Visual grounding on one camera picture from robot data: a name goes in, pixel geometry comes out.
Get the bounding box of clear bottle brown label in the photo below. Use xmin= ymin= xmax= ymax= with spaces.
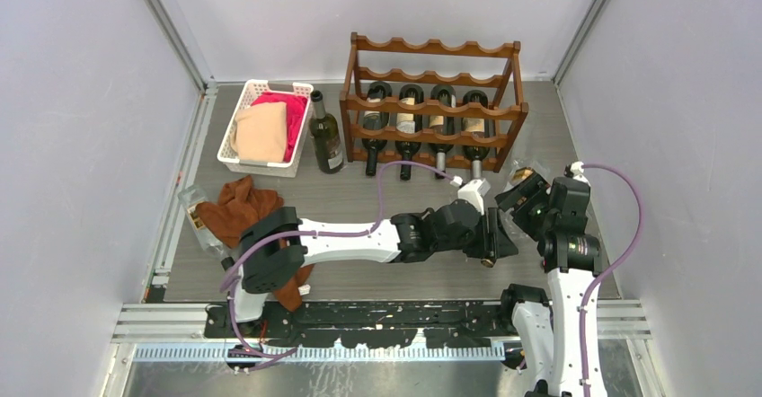
xmin=481 ymin=159 xmax=552 ymax=269

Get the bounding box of dark wine bottle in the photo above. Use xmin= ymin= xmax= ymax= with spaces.
xmin=429 ymin=85 xmax=456 ymax=172

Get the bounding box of dark bottle white label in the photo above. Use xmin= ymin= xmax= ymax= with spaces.
xmin=395 ymin=84 xmax=424 ymax=181

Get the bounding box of green bottle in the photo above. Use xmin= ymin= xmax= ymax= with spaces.
xmin=309 ymin=90 xmax=344 ymax=174

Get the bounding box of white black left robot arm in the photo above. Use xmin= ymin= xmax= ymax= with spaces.
xmin=223 ymin=199 xmax=518 ymax=337

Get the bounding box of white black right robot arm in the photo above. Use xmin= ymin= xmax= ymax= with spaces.
xmin=496 ymin=167 xmax=607 ymax=396

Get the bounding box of brown wooden wine rack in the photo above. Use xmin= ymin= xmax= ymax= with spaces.
xmin=339 ymin=32 xmax=529 ymax=172

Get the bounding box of clear bottle under towel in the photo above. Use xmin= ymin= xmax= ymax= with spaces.
xmin=177 ymin=185 xmax=235 ymax=270

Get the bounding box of white plastic basket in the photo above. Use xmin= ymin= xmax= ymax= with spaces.
xmin=217 ymin=80 xmax=315 ymax=178

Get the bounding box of pink folded cloth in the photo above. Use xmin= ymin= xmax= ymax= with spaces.
xmin=249 ymin=92 xmax=306 ymax=163

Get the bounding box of brown towel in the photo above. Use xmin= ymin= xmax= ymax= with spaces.
xmin=195 ymin=175 xmax=315 ymax=312

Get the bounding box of peach folded cloth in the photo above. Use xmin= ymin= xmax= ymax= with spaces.
xmin=231 ymin=102 xmax=288 ymax=163

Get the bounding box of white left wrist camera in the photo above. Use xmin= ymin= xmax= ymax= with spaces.
xmin=449 ymin=176 xmax=491 ymax=216

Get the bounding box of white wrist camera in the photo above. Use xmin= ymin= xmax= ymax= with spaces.
xmin=564 ymin=161 xmax=589 ymax=185
xmin=449 ymin=176 xmax=491 ymax=216

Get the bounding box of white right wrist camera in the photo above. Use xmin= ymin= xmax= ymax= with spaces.
xmin=564 ymin=161 xmax=589 ymax=185

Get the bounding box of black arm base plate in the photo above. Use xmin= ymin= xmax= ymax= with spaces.
xmin=238 ymin=300 xmax=518 ymax=348

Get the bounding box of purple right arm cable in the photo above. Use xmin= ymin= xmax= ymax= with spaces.
xmin=518 ymin=163 xmax=646 ymax=397

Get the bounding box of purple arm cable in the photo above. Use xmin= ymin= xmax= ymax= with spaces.
xmin=518 ymin=163 xmax=646 ymax=397
xmin=218 ymin=161 xmax=456 ymax=373

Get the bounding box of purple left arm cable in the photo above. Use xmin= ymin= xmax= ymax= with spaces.
xmin=218 ymin=161 xmax=456 ymax=373

